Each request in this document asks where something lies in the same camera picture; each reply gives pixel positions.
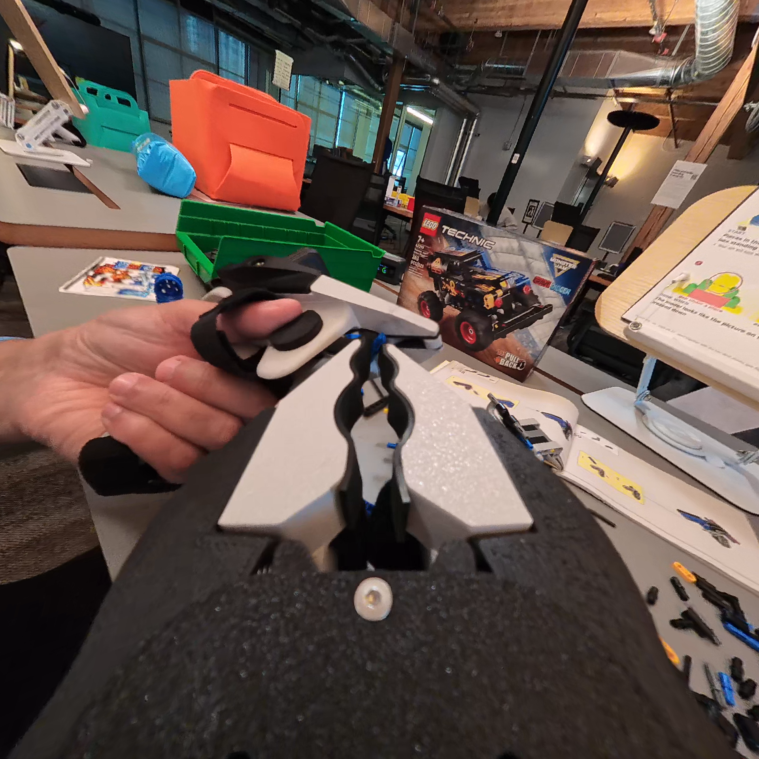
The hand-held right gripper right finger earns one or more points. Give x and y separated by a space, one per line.
462 474

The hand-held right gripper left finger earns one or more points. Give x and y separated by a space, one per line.
284 474

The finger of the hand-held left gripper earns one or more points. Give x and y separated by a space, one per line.
367 308
415 345

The partly built lego truck chassis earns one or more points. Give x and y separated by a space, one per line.
533 433

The blue lego wheel hub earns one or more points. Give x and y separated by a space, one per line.
168 289

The lego set box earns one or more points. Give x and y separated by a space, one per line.
504 284

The lego sticker sheet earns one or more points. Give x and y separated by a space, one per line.
112 276

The pile of small lego pieces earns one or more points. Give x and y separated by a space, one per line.
699 628

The person's left hand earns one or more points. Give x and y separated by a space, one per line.
118 367

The green storage bin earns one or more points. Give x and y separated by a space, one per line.
112 118
267 237

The small black electronic device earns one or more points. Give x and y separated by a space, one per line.
390 270

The orange storage bin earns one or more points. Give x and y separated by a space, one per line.
237 136

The light blue crumpled bag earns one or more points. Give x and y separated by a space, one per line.
166 166

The open instruction booklet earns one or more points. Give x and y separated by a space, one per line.
652 504

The hanging paper note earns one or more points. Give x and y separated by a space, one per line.
283 68

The instruction sheet on stand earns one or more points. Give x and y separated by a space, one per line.
652 255

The black building pillar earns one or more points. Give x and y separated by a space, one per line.
545 89

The laminated instruction sheet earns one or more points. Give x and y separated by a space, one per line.
711 284

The white wall notice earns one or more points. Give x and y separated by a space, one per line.
682 184

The silver air duct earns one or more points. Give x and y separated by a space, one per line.
705 53

